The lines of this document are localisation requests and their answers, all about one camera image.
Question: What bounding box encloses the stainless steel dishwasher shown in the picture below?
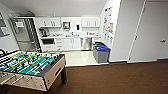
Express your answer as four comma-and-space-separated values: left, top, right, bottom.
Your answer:
80, 36, 93, 51

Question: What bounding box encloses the white two-door sink cabinet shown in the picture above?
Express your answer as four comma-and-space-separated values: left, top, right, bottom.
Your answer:
62, 37, 82, 52

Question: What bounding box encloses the white drawer unit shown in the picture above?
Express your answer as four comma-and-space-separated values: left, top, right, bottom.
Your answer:
91, 36, 102, 46
54, 37, 64, 52

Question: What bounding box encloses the grey bin blue lid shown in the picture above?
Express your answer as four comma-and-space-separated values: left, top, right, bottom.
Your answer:
95, 45, 112, 64

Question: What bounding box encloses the wide white drawer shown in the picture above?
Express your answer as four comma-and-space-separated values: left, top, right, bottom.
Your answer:
41, 44, 56, 53

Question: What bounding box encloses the built-in black microwave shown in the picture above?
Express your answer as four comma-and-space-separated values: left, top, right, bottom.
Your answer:
41, 37, 55, 46

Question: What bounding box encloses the black coffee machine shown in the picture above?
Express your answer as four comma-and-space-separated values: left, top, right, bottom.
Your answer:
39, 28, 50, 38

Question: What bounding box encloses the green foosball table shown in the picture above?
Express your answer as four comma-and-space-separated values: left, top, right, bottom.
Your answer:
0, 49, 68, 93

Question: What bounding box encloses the stainless steel refrigerator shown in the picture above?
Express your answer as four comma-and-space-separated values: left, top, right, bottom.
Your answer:
9, 16, 42, 53

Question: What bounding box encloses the white door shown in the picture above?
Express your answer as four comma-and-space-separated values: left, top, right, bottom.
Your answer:
128, 0, 168, 63

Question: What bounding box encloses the metal door handle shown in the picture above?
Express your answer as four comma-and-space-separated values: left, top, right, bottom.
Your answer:
159, 38, 167, 44

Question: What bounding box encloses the grey wall frame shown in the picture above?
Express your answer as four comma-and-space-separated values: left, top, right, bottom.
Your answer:
0, 12, 10, 37

